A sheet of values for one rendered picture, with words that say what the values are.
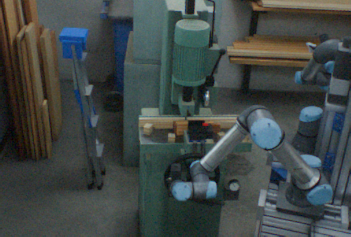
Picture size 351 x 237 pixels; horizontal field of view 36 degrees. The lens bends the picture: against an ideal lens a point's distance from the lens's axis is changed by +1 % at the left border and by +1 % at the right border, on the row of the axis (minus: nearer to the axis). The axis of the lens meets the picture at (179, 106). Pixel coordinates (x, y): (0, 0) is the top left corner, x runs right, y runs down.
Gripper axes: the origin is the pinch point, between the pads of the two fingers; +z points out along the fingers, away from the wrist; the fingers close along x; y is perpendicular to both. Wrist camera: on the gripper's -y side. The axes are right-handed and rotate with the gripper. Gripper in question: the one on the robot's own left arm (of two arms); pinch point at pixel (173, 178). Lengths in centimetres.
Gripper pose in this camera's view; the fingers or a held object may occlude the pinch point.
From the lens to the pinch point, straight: 269.4
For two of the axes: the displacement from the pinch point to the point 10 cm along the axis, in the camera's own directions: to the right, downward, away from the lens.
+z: -1.2, 0.2, 9.9
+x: 9.9, -0.1, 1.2
